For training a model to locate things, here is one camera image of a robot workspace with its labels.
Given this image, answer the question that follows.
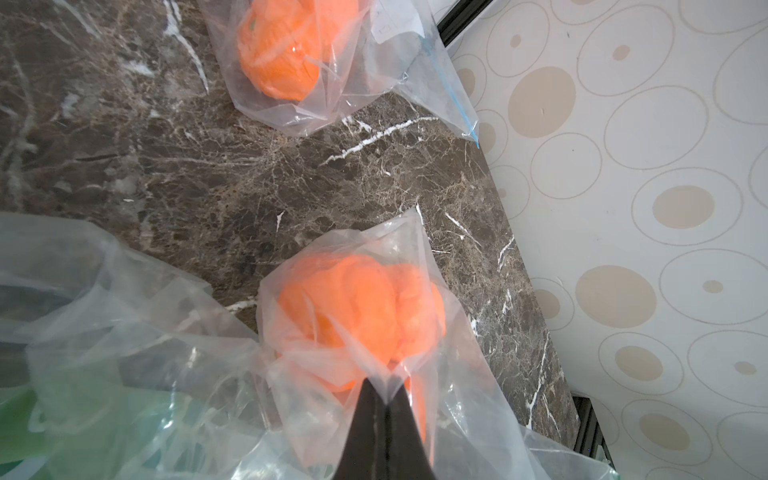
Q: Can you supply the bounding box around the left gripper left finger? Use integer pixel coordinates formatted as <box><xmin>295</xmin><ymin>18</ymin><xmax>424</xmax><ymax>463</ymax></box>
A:
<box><xmin>333</xmin><ymin>379</ymin><xmax>384</xmax><ymax>480</ymax></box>

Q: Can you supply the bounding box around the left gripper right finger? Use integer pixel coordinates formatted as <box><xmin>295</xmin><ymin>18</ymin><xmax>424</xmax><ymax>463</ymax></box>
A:
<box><xmin>384</xmin><ymin>386</ymin><xmax>436</xmax><ymax>480</ymax></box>

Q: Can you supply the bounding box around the green zip-top bag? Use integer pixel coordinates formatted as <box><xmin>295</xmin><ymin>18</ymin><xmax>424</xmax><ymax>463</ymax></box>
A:
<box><xmin>1</xmin><ymin>213</ymin><xmax>281</xmax><ymax>479</ymax></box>

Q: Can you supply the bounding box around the clear zip-top bag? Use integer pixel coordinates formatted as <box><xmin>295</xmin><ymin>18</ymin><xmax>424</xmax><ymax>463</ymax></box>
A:
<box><xmin>199</xmin><ymin>0</ymin><xmax>479</xmax><ymax>141</ymax></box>

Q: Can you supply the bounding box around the green-edged zip-top bag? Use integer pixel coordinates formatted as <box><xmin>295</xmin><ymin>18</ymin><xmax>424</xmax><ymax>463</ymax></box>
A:
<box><xmin>257</xmin><ymin>211</ymin><xmax>616</xmax><ymax>479</ymax></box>

